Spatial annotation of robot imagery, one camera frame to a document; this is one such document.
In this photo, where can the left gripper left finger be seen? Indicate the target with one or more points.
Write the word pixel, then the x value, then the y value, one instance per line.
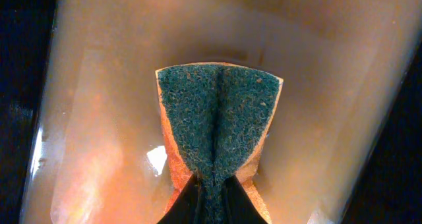
pixel 187 209

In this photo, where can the green and orange sponge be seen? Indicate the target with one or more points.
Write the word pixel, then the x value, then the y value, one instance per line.
pixel 215 118

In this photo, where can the black rectangular water tray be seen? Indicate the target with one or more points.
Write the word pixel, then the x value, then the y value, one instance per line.
pixel 81 138

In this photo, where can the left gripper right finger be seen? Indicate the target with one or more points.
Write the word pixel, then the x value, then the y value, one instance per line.
pixel 238 208

